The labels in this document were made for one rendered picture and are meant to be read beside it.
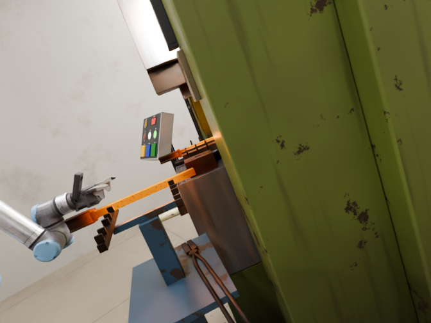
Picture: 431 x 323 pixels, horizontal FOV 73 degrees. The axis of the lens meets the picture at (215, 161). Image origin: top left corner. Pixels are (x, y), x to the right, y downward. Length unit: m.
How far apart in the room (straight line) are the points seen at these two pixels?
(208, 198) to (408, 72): 0.76
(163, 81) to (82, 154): 2.64
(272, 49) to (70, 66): 3.24
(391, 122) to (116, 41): 3.57
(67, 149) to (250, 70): 3.12
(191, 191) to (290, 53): 0.61
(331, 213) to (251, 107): 0.43
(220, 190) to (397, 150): 0.61
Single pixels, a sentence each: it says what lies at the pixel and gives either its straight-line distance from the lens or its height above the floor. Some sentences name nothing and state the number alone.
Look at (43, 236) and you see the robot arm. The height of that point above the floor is 0.92.
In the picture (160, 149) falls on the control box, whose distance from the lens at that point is 1.73.
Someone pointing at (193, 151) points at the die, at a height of 0.99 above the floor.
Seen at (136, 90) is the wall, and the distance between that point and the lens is 4.00.
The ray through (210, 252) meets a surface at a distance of 1.03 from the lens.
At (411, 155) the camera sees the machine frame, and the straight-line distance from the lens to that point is 1.01.
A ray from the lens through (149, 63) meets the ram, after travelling 1.22.
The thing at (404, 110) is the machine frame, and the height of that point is 0.96.
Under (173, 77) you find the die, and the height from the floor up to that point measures 1.31.
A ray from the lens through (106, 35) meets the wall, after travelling 4.11.
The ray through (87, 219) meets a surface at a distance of 1.05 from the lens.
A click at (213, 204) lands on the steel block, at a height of 0.79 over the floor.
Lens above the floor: 1.19
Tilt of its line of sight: 12 degrees down
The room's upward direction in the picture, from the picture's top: 21 degrees counter-clockwise
